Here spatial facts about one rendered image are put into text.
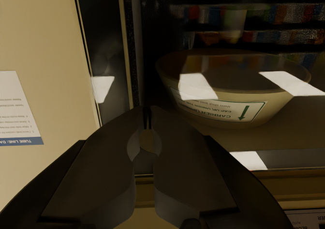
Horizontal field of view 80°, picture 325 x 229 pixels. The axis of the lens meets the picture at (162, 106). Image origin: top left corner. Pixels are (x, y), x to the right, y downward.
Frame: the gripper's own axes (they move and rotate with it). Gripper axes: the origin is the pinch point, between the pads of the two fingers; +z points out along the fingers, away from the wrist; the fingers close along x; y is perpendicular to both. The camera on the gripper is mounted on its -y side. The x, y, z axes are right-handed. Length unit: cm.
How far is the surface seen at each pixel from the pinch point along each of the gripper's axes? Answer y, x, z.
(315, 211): 10.8, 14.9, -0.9
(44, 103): 22, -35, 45
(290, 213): 10.8, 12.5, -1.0
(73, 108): 24, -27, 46
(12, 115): 26, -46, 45
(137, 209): 10.3, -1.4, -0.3
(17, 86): 16, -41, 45
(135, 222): 11.0, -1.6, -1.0
